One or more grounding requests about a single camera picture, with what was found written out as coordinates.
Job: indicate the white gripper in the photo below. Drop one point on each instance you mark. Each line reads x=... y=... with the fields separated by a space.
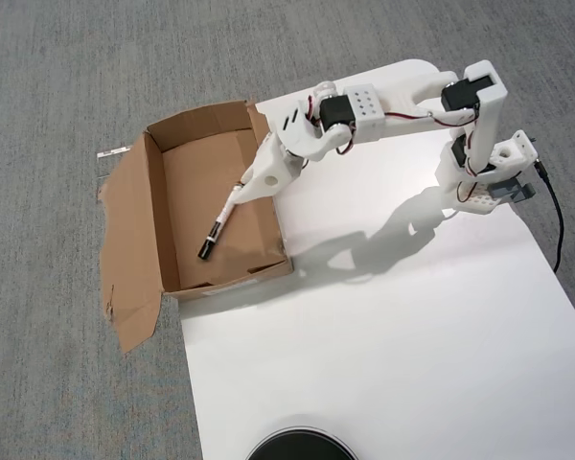
x=266 y=178

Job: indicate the white marker pen black cap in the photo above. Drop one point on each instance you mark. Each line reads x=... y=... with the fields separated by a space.
x=216 y=230

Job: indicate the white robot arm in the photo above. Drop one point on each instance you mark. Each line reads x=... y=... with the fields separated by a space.
x=402 y=110

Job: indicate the open brown cardboard box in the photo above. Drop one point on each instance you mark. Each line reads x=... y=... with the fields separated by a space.
x=187 y=144

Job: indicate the clear plastic strip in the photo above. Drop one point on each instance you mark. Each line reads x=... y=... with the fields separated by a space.
x=112 y=152

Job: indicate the grey table clamp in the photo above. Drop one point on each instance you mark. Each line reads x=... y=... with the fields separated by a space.
x=510 y=190

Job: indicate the black round disc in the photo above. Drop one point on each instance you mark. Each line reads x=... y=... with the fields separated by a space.
x=299 y=443

